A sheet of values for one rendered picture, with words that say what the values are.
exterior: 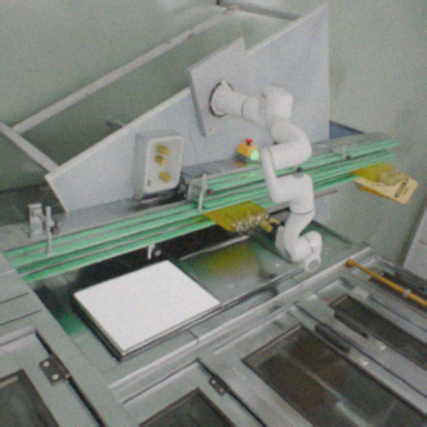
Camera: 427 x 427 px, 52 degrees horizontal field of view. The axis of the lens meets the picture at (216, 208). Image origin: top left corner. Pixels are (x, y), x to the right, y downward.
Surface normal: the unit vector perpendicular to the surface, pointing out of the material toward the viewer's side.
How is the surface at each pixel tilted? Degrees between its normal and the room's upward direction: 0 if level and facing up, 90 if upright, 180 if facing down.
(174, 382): 90
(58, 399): 90
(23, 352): 90
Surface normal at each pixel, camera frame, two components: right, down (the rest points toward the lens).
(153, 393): 0.15, -0.88
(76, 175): 0.67, 0.42
